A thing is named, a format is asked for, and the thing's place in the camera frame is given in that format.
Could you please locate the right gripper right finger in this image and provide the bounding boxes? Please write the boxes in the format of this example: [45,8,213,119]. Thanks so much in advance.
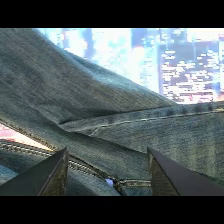
[147,147,224,197]

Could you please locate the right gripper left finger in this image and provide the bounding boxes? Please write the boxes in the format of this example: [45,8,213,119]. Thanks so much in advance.
[0,147,70,197]

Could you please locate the blue jeans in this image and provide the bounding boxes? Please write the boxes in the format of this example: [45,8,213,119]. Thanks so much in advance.
[0,28,224,197]

